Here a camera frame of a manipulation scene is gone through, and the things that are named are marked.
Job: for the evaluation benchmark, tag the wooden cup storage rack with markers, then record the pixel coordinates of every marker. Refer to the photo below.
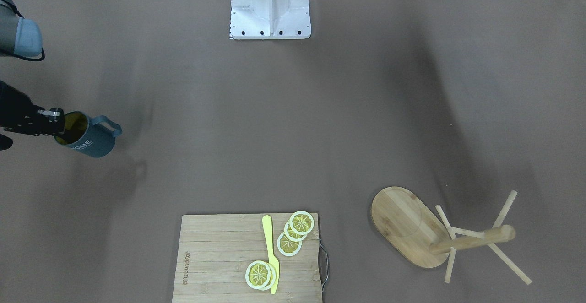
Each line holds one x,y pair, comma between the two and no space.
427,239

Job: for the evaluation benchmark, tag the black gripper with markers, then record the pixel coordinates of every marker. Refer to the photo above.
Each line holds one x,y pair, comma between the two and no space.
16,112

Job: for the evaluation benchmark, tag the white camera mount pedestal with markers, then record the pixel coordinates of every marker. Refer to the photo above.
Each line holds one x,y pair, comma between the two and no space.
270,20

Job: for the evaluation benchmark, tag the lemon slice middle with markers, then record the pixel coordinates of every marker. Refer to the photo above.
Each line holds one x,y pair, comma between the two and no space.
292,235

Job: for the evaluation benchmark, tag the lemon slice lower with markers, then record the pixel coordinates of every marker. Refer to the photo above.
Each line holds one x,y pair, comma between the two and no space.
287,247

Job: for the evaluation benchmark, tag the lemon slice under pair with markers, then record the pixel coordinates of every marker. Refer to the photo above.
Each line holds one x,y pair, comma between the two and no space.
272,279

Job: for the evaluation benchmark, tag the lemon slice top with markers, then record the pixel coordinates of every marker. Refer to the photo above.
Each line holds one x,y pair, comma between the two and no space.
301,222

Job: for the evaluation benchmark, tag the yellow plastic knife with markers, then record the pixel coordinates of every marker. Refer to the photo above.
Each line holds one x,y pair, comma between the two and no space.
267,228

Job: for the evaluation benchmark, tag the blue grey mug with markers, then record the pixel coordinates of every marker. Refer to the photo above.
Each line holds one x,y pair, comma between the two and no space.
92,136

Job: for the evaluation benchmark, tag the bamboo cutting board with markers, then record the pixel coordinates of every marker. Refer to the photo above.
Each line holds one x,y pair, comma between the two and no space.
215,250

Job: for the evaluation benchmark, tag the lemon slice front pair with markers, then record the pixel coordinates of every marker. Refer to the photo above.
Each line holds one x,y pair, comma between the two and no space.
257,274

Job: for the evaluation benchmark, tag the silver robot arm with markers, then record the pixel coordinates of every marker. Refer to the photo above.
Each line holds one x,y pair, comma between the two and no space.
21,38

